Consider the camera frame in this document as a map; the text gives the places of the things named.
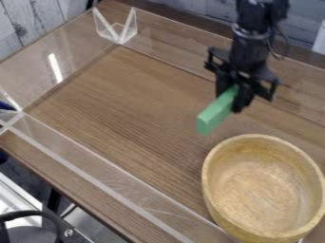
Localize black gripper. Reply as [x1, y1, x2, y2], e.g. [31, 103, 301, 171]
[205, 24, 280, 113]

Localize green rectangular block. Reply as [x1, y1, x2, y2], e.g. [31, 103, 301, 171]
[195, 85, 238, 136]

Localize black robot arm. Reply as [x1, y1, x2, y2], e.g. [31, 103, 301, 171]
[205, 0, 289, 113]

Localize light wooden bowl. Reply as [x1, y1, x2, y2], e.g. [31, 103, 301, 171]
[202, 134, 325, 243]

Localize black table leg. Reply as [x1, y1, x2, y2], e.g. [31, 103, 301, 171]
[47, 189, 63, 213]

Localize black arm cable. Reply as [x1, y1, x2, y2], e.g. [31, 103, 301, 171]
[265, 27, 293, 61]

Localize clear acrylic corner bracket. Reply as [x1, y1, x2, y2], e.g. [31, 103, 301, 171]
[92, 8, 138, 45]

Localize clear acrylic wall panel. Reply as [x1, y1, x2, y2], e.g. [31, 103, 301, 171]
[0, 91, 201, 243]

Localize black cable loop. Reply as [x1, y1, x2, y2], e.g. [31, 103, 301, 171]
[0, 210, 63, 243]

